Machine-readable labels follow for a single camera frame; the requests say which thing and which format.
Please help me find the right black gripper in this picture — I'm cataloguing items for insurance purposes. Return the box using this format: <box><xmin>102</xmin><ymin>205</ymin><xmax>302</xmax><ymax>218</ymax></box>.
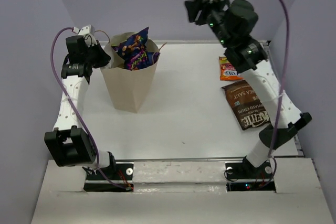
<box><xmin>186</xmin><ymin>0</ymin><xmax>232</xmax><ymax>48</ymax></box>

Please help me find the purple Krokant snack bag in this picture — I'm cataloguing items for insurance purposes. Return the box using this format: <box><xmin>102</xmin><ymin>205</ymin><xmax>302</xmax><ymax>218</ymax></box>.
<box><xmin>111</xmin><ymin>27</ymin><xmax>160</xmax><ymax>71</ymax></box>

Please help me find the beige paper bag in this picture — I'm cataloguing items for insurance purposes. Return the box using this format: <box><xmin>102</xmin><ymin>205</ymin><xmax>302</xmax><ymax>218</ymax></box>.
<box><xmin>100</xmin><ymin>32</ymin><xmax>158</xmax><ymax>113</ymax></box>

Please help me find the orange Fox's candy bag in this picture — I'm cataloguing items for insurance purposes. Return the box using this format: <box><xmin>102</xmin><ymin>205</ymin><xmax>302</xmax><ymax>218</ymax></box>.
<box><xmin>218</xmin><ymin>56</ymin><xmax>243</xmax><ymax>81</ymax></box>

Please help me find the brown Kettle chips bag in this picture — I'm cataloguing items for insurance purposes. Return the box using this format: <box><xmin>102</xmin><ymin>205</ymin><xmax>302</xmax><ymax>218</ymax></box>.
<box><xmin>221</xmin><ymin>80</ymin><xmax>270</xmax><ymax>131</ymax></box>

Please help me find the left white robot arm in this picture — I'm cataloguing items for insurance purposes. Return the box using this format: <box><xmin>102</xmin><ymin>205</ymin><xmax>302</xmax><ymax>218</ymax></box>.
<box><xmin>44</xmin><ymin>34</ymin><xmax>117</xmax><ymax>179</ymax></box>

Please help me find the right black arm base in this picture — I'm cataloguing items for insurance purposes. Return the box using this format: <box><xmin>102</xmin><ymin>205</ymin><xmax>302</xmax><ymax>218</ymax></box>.
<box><xmin>224</xmin><ymin>161</ymin><xmax>276</xmax><ymax>192</ymax></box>

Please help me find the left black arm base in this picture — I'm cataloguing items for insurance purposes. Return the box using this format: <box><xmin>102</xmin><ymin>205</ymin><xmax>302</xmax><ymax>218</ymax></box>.
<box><xmin>82</xmin><ymin>162</ymin><xmax>134</xmax><ymax>193</ymax></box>

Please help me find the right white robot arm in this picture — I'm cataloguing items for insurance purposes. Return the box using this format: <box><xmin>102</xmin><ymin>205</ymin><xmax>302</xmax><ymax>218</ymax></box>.
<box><xmin>184</xmin><ymin>0</ymin><xmax>312</xmax><ymax>178</ymax></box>

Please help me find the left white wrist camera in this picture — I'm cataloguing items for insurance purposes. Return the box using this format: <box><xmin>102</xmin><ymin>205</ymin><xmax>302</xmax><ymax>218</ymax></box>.
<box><xmin>72</xmin><ymin>25</ymin><xmax>97</xmax><ymax>47</ymax></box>

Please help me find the aluminium table frame rail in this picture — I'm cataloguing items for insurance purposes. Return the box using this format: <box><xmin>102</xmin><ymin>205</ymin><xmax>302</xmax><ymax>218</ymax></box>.
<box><xmin>262</xmin><ymin>40</ymin><xmax>311</xmax><ymax>155</ymax></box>

